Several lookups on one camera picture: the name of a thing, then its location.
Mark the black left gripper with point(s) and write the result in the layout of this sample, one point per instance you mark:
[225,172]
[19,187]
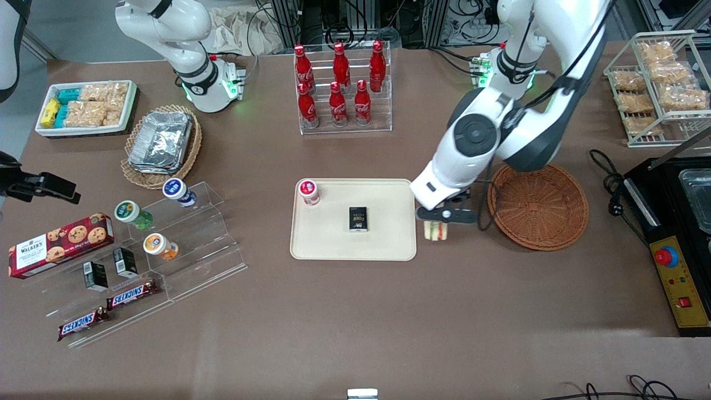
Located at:
[457,200]

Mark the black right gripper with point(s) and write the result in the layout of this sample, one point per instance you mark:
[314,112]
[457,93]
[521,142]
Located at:
[21,185]

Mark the sandwich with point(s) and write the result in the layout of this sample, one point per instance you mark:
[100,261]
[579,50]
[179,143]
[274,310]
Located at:
[436,232]

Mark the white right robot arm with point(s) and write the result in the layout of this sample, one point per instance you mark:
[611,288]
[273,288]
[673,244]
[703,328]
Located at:
[183,39]

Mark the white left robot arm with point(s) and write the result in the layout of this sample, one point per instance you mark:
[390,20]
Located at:
[477,139]

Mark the brown round wicker basket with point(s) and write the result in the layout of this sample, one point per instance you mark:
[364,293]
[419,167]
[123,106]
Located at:
[539,208]

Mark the beige plastic tray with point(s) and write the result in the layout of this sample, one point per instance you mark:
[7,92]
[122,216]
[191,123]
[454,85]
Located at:
[383,239]

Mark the light wicker basket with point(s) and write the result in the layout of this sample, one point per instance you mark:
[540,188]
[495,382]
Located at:
[191,155]

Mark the red Walker's cookie box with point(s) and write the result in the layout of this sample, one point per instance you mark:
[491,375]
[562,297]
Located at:
[61,244]

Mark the teal snack packet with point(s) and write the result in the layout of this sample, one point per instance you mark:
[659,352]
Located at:
[62,115]
[69,95]

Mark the green label gum jar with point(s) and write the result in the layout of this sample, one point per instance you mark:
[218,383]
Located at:
[130,213]

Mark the yellow snack packet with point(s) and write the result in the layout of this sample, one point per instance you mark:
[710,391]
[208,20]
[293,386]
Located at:
[51,112]

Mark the clear bag rice crackers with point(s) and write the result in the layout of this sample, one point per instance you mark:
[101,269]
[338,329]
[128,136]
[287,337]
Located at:
[118,91]
[94,91]
[113,115]
[83,115]

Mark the small black box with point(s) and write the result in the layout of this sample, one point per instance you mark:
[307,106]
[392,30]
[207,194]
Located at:
[95,276]
[358,219]
[125,262]

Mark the white snack bin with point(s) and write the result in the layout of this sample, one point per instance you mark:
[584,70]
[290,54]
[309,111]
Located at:
[130,108]

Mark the orange label gum jar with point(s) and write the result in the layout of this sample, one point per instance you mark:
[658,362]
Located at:
[159,245]

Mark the blue label gum jar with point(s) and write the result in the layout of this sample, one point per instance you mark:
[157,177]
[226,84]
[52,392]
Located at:
[176,190]

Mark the clear acrylic bottle rack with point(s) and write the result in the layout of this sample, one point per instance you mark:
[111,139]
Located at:
[383,119]

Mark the Snickers chocolate bar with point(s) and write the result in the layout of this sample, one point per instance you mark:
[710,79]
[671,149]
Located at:
[83,323]
[132,294]

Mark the red cola bottle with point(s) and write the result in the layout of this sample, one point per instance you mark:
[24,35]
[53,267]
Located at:
[377,66]
[301,69]
[341,66]
[307,108]
[338,106]
[362,105]

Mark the red label gum jar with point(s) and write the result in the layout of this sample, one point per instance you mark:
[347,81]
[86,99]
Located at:
[309,190]

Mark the clear acrylic stepped display stand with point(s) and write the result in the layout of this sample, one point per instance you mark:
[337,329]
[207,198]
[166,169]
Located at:
[205,244]

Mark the metal equipment rack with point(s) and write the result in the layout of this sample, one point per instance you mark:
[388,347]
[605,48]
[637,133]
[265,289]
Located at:
[439,22]

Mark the black tabletop appliance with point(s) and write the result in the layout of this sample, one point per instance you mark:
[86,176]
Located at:
[664,194]

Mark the clear bag fried snack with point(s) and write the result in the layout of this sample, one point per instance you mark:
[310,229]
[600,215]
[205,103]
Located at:
[657,51]
[629,81]
[644,126]
[635,103]
[683,99]
[669,72]

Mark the red emergency stop button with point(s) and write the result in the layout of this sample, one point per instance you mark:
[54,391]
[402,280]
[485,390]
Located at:
[666,256]

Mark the yellow control box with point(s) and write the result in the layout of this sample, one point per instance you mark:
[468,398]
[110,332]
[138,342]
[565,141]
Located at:
[686,289]

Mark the clear plastic container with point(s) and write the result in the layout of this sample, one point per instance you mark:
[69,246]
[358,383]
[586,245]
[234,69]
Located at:
[697,194]

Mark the beige crumpled cloth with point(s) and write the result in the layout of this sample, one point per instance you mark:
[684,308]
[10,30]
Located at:
[239,30]

